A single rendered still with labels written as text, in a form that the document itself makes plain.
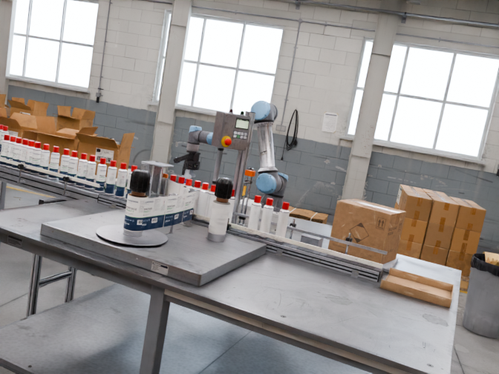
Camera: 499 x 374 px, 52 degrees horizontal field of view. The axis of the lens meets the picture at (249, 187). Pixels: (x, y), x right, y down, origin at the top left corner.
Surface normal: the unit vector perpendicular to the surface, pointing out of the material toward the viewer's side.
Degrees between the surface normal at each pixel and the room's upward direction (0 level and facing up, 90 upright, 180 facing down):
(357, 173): 90
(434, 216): 90
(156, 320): 90
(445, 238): 90
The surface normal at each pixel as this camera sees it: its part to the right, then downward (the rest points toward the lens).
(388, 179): -0.23, 0.11
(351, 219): -0.57, 0.03
